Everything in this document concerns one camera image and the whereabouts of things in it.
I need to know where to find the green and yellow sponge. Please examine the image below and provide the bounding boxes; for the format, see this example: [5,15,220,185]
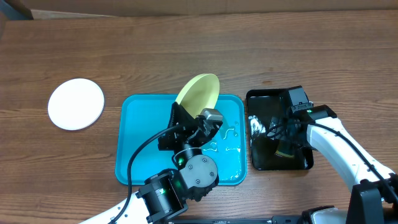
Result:
[275,141,295,158]

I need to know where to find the yellow-green round plate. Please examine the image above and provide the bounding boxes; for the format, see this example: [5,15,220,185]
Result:
[175,73,220,118]

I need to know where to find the white plate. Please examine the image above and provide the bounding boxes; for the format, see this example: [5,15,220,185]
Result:
[47,78,105,131]

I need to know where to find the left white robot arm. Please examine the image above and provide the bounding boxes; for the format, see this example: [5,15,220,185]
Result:
[84,101,223,224]

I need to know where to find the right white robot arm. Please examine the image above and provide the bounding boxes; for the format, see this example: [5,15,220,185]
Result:
[266,86,397,224]

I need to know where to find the black rectangular water tray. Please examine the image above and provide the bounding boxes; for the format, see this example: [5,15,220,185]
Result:
[246,86,314,170]

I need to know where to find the teal plastic serving tray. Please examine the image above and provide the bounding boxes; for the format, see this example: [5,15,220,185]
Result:
[114,94,247,185]

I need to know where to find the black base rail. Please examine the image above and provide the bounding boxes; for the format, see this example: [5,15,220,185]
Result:
[167,215,310,224]

